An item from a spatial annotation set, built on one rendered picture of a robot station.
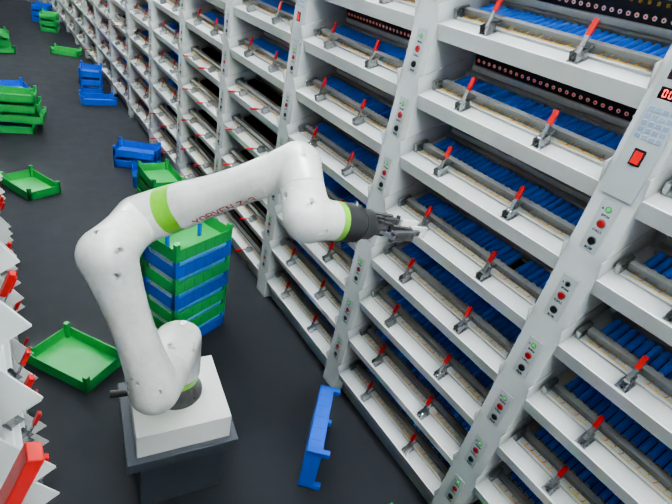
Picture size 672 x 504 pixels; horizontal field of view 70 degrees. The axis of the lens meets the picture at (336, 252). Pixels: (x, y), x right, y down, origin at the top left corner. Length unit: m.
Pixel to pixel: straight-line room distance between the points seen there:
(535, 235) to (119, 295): 0.99
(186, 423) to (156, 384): 0.28
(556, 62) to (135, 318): 1.11
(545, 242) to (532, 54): 0.45
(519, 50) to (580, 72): 0.17
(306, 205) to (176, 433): 0.83
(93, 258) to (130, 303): 0.14
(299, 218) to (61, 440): 1.32
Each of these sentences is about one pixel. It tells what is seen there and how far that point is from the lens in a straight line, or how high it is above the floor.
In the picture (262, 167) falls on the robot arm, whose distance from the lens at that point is 1.08.
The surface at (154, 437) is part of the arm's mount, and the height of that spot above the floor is 0.36.
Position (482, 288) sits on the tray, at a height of 0.89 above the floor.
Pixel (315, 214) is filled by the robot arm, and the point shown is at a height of 1.13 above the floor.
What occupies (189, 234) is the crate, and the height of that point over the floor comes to 0.48.
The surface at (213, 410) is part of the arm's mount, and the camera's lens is 1.57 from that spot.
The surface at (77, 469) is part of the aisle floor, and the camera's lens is 1.94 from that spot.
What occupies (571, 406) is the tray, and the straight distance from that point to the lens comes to 1.44.
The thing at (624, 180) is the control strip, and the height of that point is 1.32.
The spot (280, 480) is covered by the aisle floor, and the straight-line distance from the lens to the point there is 1.89.
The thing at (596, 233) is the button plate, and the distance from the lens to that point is 1.20.
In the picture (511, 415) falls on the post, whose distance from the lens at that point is 1.47.
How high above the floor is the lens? 1.58
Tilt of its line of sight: 31 degrees down
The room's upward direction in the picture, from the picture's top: 13 degrees clockwise
